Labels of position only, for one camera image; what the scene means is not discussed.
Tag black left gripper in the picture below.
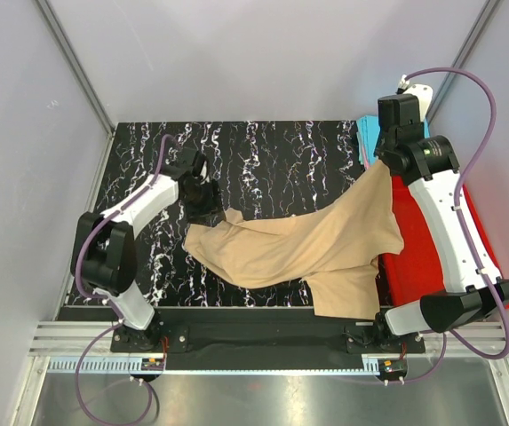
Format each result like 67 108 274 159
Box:
181 179 226 226

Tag beige t shirt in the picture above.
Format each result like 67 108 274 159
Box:
185 162 404 320

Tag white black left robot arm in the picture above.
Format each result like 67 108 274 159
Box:
70 148 225 351

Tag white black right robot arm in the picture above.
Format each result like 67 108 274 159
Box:
372 79 509 352

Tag folded light blue t shirt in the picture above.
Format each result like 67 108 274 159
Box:
356 115 380 170

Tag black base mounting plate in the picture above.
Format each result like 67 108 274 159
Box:
111 307 425 374

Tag red plastic bin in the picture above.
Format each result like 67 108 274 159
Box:
383 170 502 306

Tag right aluminium corner post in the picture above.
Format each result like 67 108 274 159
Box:
426 0 503 123

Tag aluminium corner post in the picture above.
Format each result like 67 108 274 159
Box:
426 0 503 123
33 0 115 136

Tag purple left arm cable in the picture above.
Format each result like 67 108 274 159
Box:
72 134 184 423

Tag left aluminium corner post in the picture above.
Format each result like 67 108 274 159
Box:
33 0 115 136

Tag white slotted cable duct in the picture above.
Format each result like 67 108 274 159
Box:
47 357 164 375

